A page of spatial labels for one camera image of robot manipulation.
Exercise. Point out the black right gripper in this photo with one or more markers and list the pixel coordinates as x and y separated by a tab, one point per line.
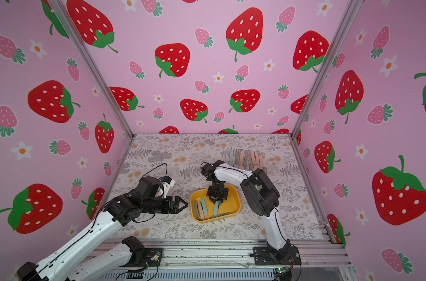
216	194

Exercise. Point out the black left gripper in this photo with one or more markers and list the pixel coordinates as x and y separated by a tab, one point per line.
176	209

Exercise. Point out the mint green folding knife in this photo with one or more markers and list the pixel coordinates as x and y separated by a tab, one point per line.
204	206

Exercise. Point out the yellow plastic storage box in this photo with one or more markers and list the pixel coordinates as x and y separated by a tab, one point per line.
216	211

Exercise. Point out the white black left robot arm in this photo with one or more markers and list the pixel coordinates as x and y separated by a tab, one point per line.
69	264

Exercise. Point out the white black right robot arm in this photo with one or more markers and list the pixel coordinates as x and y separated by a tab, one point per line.
260	193

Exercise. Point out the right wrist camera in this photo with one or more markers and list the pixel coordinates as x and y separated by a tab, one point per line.
208	170

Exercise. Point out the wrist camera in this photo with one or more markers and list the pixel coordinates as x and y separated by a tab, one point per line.
151	187
208	170

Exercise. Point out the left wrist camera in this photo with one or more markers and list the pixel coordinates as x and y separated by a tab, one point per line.
151	187

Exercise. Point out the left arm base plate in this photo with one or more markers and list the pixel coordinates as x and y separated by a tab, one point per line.
146	257

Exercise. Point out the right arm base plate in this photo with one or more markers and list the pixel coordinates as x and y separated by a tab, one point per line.
267	256

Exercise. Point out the aluminium frame rail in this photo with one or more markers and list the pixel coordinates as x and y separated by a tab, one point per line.
215	260

